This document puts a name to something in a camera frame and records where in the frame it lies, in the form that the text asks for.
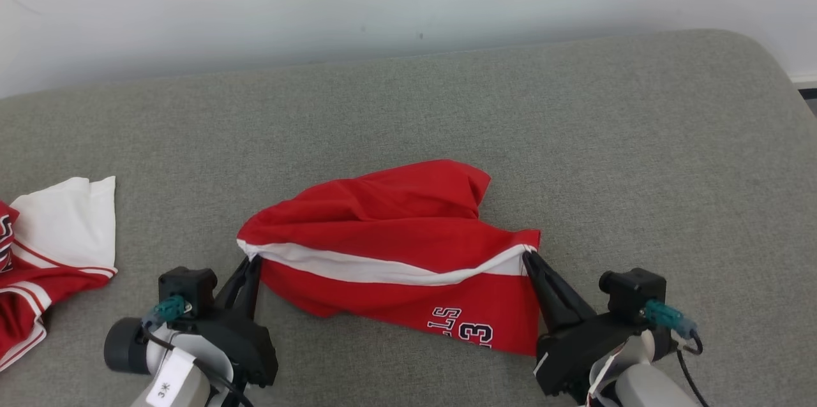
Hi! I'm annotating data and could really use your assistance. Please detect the red shorts white waistband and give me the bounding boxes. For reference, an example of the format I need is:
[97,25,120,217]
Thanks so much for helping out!
[236,159,542,357]

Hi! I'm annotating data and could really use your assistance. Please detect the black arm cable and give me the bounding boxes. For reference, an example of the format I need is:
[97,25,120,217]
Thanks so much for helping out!
[144,324,256,407]
[673,330,710,407]

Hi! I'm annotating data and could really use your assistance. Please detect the teal right camera connector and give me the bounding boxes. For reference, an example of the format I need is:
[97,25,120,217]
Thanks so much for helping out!
[643,300,698,339]

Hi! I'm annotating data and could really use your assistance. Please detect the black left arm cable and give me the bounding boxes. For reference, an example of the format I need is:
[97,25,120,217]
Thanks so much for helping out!
[144,324,256,407]

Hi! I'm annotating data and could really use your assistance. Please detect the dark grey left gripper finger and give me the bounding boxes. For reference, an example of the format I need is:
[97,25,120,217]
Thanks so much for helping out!
[215,256,253,315]
[233,256,262,325]

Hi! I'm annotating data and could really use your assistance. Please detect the teal left camera connector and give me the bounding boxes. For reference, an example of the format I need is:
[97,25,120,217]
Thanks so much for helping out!
[144,295,190,329]

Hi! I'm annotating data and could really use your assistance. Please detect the thin red white wire bundle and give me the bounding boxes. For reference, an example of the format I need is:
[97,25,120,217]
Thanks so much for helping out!
[584,346,629,407]

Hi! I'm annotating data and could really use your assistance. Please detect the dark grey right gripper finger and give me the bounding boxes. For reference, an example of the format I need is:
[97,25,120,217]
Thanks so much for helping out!
[522,251,575,334]
[531,251,597,322]

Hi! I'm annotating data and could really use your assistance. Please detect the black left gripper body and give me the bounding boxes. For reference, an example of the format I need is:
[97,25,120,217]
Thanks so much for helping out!
[191,308,278,389]

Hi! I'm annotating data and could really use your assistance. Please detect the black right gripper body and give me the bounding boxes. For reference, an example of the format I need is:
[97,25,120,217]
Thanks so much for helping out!
[535,313,645,398]

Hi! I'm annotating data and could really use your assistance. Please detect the teal camera connector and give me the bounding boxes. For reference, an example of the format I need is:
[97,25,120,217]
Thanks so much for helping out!
[144,295,190,329]
[643,300,698,339]

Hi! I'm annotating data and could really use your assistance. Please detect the red Bulls jersey white sleeves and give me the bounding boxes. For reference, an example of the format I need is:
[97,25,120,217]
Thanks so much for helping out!
[0,176,119,373]

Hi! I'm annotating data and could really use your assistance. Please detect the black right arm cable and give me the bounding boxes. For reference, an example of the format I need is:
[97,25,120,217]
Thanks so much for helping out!
[673,330,710,407]

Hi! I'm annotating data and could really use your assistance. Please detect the grey fabric sofa cushion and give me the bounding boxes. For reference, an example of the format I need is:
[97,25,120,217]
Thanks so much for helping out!
[0,29,817,407]

